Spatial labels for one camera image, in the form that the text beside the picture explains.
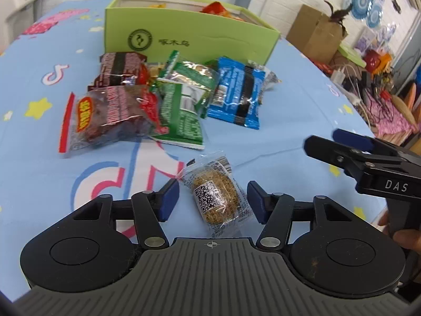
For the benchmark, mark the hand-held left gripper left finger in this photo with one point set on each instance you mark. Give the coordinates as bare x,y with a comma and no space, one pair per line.
170,200

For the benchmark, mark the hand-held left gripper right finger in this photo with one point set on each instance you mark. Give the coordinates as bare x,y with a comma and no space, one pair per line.
256,202

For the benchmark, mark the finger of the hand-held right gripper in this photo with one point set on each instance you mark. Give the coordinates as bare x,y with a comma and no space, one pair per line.
353,140
329,149

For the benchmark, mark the clear round cake packet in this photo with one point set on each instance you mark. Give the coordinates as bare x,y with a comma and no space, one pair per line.
213,194

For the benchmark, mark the red dried fruit packet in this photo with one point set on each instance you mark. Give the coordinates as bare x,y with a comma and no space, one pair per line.
108,118

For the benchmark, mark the blue snack packet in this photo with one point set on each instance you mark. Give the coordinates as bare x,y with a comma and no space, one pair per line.
236,92

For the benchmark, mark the green silver snack packet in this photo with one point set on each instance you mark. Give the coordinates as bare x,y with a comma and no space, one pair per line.
194,82

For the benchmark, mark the narrow green snack packet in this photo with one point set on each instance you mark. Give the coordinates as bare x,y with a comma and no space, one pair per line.
171,61

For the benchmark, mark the dark red snack packet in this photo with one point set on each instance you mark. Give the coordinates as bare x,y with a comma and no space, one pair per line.
118,69

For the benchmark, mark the green cardboard box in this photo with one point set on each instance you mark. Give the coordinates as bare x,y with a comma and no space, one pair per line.
197,39

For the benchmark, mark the red peanut snack packet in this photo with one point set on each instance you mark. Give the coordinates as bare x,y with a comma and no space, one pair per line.
217,8

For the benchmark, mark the yellow snack packet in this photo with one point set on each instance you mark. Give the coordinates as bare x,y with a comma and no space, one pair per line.
158,6

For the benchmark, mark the person's right hand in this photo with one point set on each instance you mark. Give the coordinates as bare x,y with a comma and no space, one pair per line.
411,242

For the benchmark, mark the blue cartoon tablecloth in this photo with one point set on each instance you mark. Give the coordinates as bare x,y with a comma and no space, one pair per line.
296,105

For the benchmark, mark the white charger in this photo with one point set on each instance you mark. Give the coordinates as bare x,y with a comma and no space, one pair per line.
337,75

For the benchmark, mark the orange bag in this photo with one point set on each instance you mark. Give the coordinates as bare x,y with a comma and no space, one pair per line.
385,62

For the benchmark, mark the flat green box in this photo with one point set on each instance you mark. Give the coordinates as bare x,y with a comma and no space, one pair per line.
352,55

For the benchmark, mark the brown cardboard box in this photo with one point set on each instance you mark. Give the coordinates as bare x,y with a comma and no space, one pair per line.
315,36

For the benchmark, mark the small blue paper fan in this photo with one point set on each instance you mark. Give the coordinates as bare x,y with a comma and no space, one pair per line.
375,16

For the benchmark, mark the dark purple plant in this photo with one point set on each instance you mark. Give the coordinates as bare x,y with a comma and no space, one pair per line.
338,11

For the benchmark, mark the large blue paper fan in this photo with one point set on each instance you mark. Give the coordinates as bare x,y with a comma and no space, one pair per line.
361,0

